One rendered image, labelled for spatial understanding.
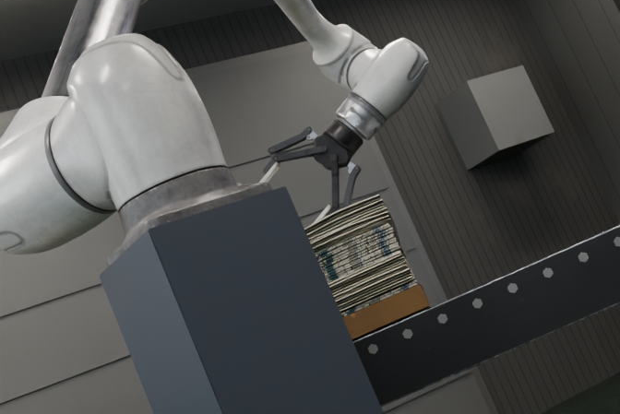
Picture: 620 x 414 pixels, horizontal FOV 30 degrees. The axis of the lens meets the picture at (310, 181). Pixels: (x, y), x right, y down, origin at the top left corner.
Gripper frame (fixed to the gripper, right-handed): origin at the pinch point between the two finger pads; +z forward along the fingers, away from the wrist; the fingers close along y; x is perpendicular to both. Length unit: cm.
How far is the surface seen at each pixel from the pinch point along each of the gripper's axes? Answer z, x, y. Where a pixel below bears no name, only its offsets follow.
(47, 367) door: 156, 402, -119
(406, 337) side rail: 3.9, -26.5, 35.3
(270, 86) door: -52, 526, -155
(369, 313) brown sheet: 5.0, -15.0, 27.0
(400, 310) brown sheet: 1.0, -14.9, 31.1
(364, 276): 0.4, -14.8, 22.1
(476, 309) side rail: -7.5, -26.2, 41.4
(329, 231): -1.8, -13.7, 11.8
